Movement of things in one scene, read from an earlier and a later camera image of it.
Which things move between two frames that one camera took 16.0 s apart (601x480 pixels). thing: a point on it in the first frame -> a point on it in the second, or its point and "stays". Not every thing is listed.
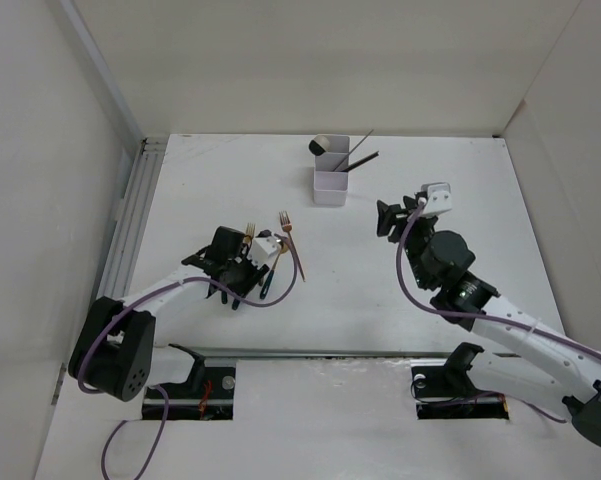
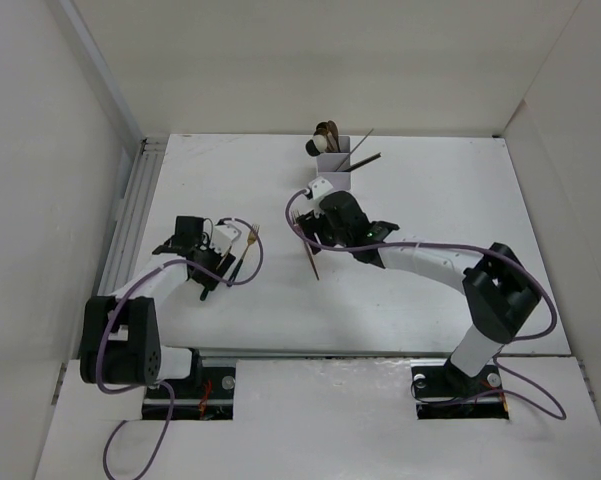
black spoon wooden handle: [315, 148] stays
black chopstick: [362, 161] stays
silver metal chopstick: [353, 151] stays
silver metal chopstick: [354, 149] stays
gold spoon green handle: [284, 248] -> [332, 140]
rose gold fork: [287, 227] -> [295, 219]
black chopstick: [360, 162] stays
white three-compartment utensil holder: [331, 187] stays
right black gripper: [389, 216] -> [310, 224]
